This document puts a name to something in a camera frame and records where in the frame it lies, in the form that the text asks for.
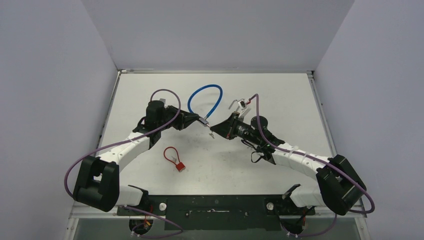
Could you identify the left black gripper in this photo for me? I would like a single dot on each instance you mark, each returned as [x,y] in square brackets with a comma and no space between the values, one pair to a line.
[184,119]

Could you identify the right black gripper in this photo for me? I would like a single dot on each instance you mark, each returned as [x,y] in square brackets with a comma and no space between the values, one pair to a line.
[230,127]

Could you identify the blue cable lock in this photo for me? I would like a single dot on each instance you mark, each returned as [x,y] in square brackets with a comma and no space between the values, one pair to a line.
[203,120]

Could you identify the brass padlock long shackle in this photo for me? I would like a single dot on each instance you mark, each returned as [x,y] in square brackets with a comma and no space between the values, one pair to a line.
[236,105]

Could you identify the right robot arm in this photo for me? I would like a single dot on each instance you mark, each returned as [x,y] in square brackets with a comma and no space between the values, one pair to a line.
[338,185]

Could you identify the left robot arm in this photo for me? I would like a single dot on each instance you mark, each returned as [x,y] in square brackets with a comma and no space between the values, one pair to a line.
[98,181]

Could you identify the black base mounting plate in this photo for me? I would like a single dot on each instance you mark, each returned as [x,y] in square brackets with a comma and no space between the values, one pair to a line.
[221,212]

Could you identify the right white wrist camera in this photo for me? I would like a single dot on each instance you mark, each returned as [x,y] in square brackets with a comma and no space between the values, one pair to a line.
[243,107]

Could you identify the red cable padlock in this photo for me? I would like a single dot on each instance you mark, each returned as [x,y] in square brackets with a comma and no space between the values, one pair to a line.
[179,166]

